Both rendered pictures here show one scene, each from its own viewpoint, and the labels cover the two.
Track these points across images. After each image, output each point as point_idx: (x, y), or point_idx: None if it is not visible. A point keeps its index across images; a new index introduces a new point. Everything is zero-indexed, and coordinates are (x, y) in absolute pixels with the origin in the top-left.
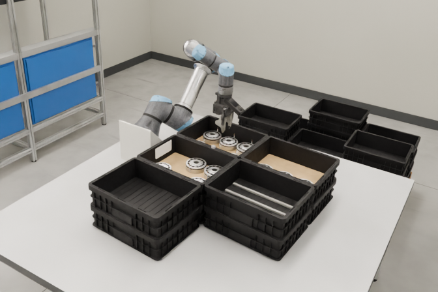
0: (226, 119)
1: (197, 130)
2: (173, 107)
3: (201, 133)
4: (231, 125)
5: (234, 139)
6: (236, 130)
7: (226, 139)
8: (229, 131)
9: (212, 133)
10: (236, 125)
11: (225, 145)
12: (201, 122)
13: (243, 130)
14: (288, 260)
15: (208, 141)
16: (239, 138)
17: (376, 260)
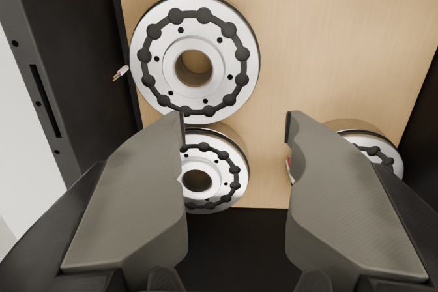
0: (307, 212)
1: (239, 244)
2: None
3: (201, 218)
4: (163, 116)
5: (139, 55)
6: (83, 81)
7: (195, 87)
8: (108, 123)
9: (186, 183)
10: (58, 103)
11: (258, 53)
12: (203, 280)
13: (47, 8)
14: None
15: (248, 160)
16: (102, 31)
17: None
